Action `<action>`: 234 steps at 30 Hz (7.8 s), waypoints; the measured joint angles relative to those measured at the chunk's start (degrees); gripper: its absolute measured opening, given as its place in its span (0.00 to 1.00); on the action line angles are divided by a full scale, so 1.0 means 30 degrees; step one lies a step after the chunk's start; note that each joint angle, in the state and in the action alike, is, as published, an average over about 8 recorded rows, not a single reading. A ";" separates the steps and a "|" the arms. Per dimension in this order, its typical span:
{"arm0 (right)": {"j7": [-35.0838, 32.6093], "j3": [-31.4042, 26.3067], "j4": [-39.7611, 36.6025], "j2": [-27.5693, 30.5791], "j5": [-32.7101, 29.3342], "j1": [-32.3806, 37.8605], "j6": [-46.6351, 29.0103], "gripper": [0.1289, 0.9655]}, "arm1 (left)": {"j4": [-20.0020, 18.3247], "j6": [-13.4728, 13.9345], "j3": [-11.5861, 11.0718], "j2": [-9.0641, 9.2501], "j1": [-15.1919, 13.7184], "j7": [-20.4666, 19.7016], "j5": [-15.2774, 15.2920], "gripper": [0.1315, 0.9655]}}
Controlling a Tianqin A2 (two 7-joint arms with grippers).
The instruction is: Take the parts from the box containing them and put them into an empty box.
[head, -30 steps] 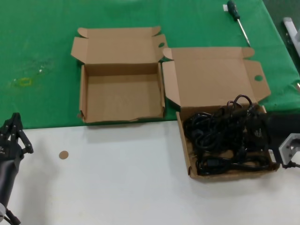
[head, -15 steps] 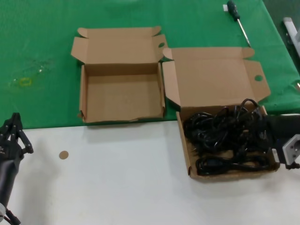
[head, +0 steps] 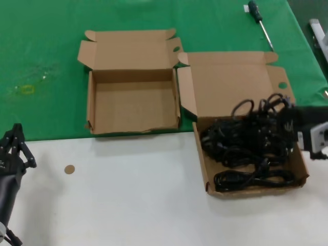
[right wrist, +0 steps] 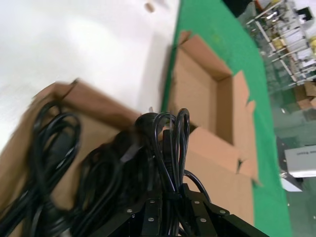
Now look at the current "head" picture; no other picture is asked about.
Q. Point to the green table cloth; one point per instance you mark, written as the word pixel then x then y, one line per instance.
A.
pixel 38 38

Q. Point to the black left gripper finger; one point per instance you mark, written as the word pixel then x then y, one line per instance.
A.
pixel 25 153
pixel 11 141

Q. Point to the small brown cardboard disc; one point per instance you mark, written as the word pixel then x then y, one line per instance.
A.
pixel 69 169

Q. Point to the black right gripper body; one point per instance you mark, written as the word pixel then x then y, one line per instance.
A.
pixel 311 116

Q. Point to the small white label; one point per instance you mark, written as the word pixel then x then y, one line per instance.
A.
pixel 246 9

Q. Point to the grey metal bar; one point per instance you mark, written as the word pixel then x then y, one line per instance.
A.
pixel 317 29

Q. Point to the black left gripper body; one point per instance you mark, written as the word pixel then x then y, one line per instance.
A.
pixel 10 166

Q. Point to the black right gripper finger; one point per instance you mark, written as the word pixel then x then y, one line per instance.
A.
pixel 288 112
pixel 288 126

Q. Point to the open brown cardboard box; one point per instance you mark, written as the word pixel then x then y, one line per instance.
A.
pixel 230 77
pixel 128 51

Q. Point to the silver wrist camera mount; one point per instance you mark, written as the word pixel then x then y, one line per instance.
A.
pixel 319 138

